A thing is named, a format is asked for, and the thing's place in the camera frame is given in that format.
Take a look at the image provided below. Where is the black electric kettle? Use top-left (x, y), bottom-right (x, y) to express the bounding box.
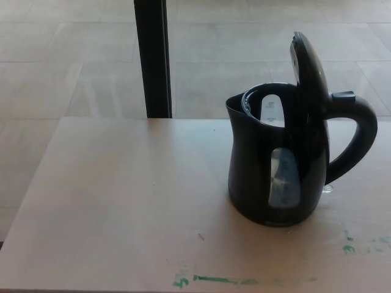
top-left (225, 31), bottom-right (378, 228)

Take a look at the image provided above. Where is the black vertical post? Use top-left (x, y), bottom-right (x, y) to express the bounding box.
top-left (133, 0), bottom-right (173, 119)

